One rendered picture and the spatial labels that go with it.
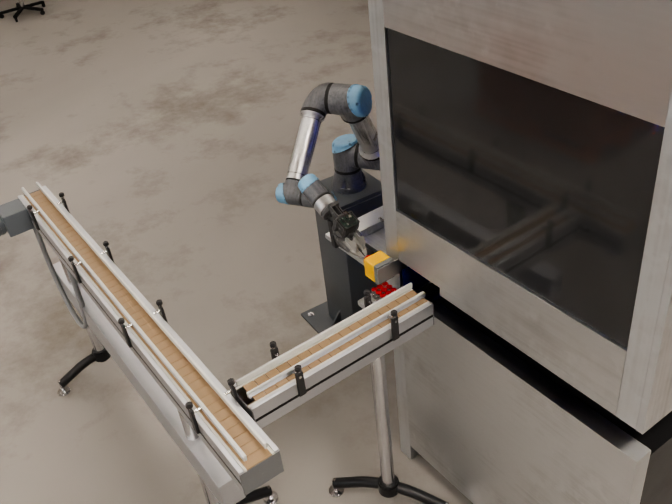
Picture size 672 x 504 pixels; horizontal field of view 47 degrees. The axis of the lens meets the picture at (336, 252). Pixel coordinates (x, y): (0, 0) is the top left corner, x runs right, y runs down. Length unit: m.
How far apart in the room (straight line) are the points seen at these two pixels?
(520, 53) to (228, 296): 2.68
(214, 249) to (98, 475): 1.60
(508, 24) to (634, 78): 0.33
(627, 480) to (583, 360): 0.36
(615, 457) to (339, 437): 1.44
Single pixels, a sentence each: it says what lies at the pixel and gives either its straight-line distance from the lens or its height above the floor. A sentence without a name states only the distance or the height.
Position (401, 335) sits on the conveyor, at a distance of 2.45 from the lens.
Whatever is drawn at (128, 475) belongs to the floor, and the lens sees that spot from 3.44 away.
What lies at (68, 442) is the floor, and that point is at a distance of 3.67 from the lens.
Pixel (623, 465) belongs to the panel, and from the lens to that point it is 2.22.
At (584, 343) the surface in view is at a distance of 2.05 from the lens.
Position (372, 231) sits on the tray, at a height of 0.89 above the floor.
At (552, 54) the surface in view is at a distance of 1.74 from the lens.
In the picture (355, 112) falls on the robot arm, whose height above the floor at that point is 1.29.
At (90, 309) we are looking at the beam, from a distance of 3.40.
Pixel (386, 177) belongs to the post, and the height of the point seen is 1.32.
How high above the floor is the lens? 2.53
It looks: 36 degrees down
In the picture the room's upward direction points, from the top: 7 degrees counter-clockwise
